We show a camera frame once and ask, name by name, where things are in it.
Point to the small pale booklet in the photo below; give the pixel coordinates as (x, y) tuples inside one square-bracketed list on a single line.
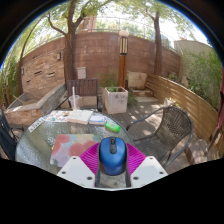
[(97, 119)]

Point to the wooden garden lamp post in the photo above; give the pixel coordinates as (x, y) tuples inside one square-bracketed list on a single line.
[(123, 56)]

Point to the large forked tree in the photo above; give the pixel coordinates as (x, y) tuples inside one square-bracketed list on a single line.
[(70, 50)]

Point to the grey wall box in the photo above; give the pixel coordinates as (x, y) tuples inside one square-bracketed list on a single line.
[(81, 72)]

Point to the dark brown wooden chair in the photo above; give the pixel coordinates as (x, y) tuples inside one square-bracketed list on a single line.
[(85, 88)]

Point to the slim straight tree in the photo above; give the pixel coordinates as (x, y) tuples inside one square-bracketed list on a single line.
[(157, 43)]

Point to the white printed strip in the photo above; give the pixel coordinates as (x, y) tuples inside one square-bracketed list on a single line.
[(36, 124)]

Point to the black metal chair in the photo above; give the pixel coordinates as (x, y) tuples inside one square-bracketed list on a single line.
[(6, 140)]

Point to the white closed book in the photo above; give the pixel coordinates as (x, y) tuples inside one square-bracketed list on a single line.
[(80, 116)]

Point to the floral red mouse pad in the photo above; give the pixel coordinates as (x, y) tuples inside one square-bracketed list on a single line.
[(68, 148)]

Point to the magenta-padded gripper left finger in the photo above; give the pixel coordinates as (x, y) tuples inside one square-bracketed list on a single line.
[(78, 170)]

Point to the stone raised planter bed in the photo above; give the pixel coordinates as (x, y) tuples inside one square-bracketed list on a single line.
[(23, 115)]

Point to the brown wooden stool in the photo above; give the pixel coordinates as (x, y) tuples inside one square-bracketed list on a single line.
[(196, 151)]

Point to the colourful printed paper sheet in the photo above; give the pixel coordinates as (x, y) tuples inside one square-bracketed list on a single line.
[(57, 116)]

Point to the blue computer mouse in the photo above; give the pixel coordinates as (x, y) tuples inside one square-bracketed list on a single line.
[(113, 156)]

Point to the beige stone slab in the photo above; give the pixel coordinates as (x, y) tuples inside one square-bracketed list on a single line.
[(136, 80)]

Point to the white square planter box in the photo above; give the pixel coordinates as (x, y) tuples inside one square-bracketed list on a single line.
[(116, 101)]

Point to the grey wicker chair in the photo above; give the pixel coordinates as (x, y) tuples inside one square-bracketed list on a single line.
[(166, 133)]

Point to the clear plastic cup with straw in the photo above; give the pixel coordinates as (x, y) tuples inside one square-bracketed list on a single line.
[(74, 101)]

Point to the green tube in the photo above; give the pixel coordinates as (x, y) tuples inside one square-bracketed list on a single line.
[(112, 126)]

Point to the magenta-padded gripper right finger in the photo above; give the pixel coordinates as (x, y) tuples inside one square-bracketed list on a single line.
[(146, 170)]

